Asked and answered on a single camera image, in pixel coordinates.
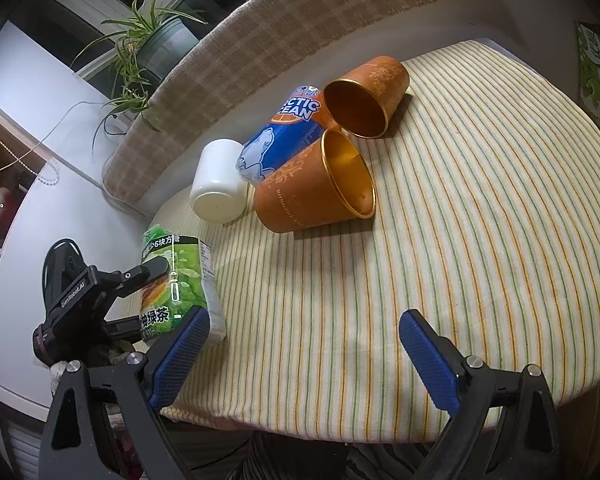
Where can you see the far orange gold-lined cup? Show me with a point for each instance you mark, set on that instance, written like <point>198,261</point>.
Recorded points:
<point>364,100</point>

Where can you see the striped yellow tablecloth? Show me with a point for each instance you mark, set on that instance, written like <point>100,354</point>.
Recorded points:
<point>487,222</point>

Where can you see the near orange gold-lined cup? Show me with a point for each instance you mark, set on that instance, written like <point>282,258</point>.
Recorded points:
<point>328,182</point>

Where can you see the orange gold-lined cup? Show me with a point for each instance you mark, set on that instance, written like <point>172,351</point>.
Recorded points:
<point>364,100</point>
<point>328,182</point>

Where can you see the white plastic cup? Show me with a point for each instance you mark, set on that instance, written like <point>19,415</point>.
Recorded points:
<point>218,193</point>

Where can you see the beige plaid sofa backrest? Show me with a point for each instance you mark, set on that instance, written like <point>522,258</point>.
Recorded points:
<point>256,43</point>

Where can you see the potted spider plant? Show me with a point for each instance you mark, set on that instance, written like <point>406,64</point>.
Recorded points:
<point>147,46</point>

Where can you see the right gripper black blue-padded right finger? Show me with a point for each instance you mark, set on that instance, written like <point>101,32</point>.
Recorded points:
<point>502,424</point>

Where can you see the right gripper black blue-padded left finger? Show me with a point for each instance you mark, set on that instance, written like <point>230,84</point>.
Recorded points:
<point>78,440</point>

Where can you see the green printed box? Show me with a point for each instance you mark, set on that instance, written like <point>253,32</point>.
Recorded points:
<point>588,43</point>

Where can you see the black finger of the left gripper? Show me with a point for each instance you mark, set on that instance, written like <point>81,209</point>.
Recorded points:
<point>140,276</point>

